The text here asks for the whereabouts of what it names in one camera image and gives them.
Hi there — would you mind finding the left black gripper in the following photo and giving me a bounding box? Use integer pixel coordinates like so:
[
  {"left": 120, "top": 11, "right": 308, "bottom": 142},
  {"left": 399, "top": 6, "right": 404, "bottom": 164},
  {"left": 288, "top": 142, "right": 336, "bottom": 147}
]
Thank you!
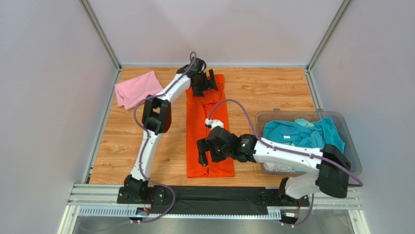
[{"left": 193, "top": 68, "right": 220, "bottom": 96}]

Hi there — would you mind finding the mint green t shirt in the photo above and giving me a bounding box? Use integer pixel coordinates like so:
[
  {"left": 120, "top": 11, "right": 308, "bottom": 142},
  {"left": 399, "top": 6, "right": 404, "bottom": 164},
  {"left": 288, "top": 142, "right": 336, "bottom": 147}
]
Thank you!
[{"left": 295, "top": 119, "right": 315, "bottom": 128}]

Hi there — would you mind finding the teal t shirt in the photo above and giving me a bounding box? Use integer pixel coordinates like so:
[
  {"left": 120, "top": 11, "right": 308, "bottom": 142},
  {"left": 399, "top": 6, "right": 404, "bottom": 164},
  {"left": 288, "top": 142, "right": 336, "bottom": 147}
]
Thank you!
[{"left": 263, "top": 117, "right": 345, "bottom": 153}]

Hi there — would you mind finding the white t shirt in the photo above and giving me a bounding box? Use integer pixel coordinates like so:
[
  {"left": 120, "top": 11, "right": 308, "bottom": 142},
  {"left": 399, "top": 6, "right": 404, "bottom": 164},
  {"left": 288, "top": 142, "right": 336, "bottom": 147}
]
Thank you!
[{"left": 261, "top": 163, "right": 294, "bottom": 173}]

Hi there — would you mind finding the clear plastic bin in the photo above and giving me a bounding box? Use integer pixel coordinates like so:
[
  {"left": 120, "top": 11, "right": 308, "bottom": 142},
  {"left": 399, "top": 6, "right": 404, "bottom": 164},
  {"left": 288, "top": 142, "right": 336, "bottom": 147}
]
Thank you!
[{"left": 255, "top": 110, "right": 361, "bottom": 175}]

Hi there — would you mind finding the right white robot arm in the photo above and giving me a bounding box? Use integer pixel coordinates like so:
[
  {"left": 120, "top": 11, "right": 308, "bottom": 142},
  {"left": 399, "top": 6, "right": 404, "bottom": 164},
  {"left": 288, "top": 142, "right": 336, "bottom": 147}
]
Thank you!
[{"left": 197, "top": 119, "right": 351, "bottom": 199}]

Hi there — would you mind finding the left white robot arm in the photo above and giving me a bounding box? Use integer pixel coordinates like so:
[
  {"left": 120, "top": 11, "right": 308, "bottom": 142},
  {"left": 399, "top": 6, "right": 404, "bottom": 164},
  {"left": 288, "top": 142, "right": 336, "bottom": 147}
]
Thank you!
[{"left": 117, "top": 53, "right": 218, "bottom": 204}]

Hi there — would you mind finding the black base cloth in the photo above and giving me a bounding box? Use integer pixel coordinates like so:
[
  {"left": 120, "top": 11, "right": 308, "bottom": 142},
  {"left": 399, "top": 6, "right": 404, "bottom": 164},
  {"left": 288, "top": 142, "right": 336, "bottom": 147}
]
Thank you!
[{"left": 147, "top": 185, "right": 286, "bottom": 216}]

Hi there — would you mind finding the pink t shirt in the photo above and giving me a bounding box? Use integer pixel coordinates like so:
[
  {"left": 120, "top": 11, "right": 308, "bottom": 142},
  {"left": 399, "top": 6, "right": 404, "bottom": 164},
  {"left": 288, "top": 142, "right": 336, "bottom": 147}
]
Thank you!
[{"left": 114, "top": 71, "right": 163, "bottom": 111}]

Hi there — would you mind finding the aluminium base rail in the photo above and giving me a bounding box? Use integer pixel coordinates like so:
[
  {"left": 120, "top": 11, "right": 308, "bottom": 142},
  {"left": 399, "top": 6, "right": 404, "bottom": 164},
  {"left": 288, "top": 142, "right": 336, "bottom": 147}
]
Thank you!
[{"left": 59, "top": 184, "right": 369, "bottom": 234}]

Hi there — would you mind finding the orange t shirt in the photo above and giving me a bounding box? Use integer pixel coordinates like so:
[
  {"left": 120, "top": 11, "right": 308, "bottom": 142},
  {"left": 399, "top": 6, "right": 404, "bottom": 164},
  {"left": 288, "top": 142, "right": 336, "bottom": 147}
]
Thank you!
[{"left": 185, "top": 73, "right": 235, "bottom": 178}]

